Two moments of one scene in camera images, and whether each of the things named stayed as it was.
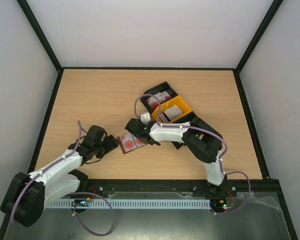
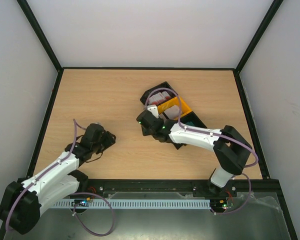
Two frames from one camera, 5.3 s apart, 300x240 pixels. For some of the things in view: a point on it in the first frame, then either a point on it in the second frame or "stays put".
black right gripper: x=141 y=133 → x=162 y=116
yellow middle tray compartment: x=169 y=103 stays put
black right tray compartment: x=186 y=118 stays put
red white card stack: x=153 y=101 stays put
